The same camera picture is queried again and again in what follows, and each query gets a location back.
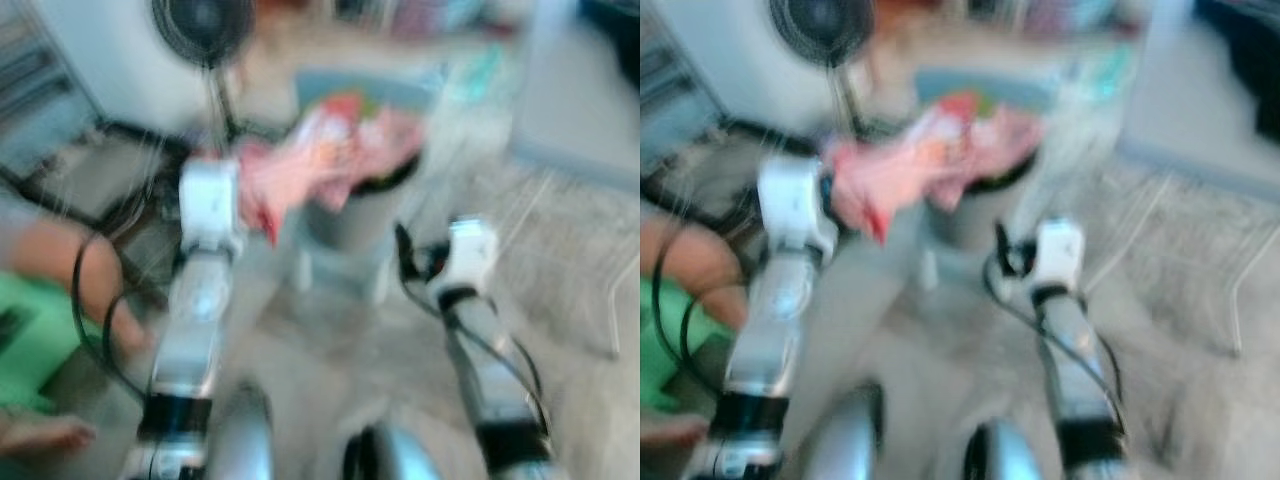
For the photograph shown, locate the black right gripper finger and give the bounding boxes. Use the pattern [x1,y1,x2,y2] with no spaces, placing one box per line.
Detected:
[394,222,419,283]
[989,222,1014,279]

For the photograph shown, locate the pink garment with red trim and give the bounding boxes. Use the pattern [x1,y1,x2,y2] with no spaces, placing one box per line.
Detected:
[236,92,429,247]
[822,92,1046,247]

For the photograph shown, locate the black shirt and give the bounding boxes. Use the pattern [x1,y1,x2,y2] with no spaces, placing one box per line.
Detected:
[1195,0,1280,113]

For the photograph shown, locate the grey laundry basket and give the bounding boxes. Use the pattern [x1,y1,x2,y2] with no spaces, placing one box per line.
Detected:
[922,150,1043,253]
[298,150,426,253]

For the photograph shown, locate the silver right robot leg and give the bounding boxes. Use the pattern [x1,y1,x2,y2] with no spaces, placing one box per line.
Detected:
[962,420,1051,480]
[342,425,443,480]

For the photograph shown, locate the silver robot leg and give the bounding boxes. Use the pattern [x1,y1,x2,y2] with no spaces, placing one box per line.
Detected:
[342,425,443,480]
[962,420,1051,480]
[800,382,887,480]

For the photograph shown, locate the silver left robot leg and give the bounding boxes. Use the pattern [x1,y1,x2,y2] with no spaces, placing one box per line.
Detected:
[800,382,887,480]

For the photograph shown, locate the green plastic stool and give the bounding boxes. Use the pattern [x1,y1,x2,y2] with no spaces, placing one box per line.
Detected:
[640,275,733,413]
[0,270,103,413]

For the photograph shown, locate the person's bare leg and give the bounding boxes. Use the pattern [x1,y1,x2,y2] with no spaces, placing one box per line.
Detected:
[640,212,749,333]
[0,212,153,351]

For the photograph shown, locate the dark wooden side table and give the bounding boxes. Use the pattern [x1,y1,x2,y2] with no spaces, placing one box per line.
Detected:
[0,120,196,236]
[640,120,796,236]

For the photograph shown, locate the person's bare foot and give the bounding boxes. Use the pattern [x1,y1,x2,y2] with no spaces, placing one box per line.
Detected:
[640,415,707,453]
[0,415,98,459]

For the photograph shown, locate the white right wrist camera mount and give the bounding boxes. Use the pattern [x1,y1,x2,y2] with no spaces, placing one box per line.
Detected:
[1028,218,1087,293]
[428,217,500,306]

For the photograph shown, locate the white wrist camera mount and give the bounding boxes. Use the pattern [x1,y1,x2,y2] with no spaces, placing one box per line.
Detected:
[757,158,837,263]
[178,158,247,263]
[1028,218,1087,293]
[428,217,500,306]

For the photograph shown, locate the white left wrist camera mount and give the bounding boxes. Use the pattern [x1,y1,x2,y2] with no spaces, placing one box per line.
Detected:
[757,158,837,263]
[178,158,247,263]

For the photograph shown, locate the black pedestal fan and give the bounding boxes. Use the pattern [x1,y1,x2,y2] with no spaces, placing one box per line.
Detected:
[768,0,877,151]
[150,0,257,151]

